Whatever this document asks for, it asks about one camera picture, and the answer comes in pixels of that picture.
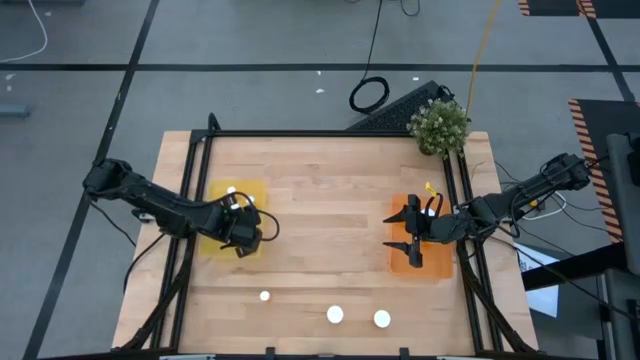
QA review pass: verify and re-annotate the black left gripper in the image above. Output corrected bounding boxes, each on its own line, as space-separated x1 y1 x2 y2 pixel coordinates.
217 192 265 260

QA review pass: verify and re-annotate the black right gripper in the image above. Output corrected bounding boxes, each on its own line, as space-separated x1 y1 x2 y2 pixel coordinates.
382 192 469 270

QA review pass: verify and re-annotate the translucent orange plastic bin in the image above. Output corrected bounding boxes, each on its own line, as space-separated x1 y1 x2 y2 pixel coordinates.
388 193 455 280

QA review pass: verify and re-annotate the translucent yellow plastic bin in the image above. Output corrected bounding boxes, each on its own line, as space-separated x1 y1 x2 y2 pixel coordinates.
198 178 269 260

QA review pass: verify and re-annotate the green artificial potted plant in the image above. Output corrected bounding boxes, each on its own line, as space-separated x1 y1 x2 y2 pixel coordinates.
406 97 472 159

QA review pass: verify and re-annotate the black perforated panel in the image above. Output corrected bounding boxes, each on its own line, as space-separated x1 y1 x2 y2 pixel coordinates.
345 79 454 133

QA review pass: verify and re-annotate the white board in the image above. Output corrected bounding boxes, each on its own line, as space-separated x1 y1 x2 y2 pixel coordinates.
512 241 561 319

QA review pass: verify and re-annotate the black bar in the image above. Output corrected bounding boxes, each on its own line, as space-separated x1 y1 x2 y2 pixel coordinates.
521 241 630 292

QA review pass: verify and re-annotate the grey cart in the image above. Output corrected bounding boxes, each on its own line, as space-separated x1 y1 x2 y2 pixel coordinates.
597 132 640 360

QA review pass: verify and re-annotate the large hazard-striped black mat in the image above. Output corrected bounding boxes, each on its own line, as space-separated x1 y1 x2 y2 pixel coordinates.
568 98 640 245

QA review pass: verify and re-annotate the grey floor block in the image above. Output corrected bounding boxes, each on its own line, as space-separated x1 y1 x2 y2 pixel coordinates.
0 103 32 119

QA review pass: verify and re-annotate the small hazard-striped black mat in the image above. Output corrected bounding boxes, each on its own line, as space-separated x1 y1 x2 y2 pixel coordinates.
517 0 640 20

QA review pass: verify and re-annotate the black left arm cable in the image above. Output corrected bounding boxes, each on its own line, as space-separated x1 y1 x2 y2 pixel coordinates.
257 208 281 243

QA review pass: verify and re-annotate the black aluminium table frame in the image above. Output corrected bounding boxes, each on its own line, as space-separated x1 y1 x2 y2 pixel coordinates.
117 112 539 360

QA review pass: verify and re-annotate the coiled black cable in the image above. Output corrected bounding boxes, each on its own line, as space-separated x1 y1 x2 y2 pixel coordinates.
348 0 391 115

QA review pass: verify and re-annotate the yellow cable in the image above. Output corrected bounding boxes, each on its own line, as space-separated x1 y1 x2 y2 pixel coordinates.
464 0 503 119

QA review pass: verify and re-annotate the white floor cable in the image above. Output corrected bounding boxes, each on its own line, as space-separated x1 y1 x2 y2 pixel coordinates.
0 0 50 65

